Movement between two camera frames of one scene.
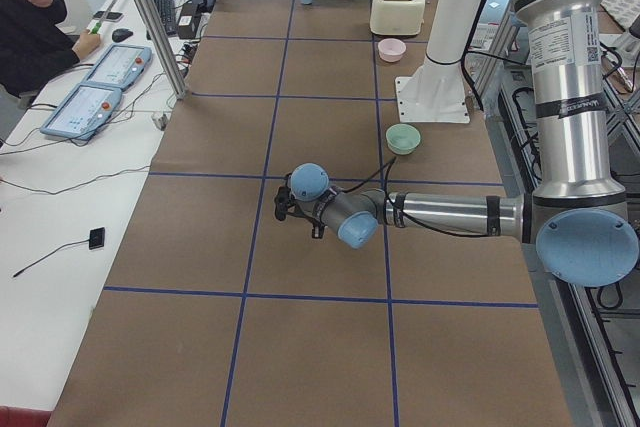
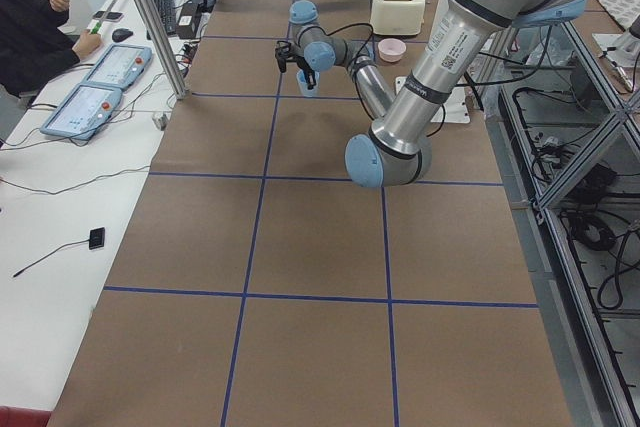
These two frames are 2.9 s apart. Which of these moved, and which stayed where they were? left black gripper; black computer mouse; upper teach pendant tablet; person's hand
Moved: left black gripper
Stayed: person's hand; upper teach pendant tablet; black computer mouse
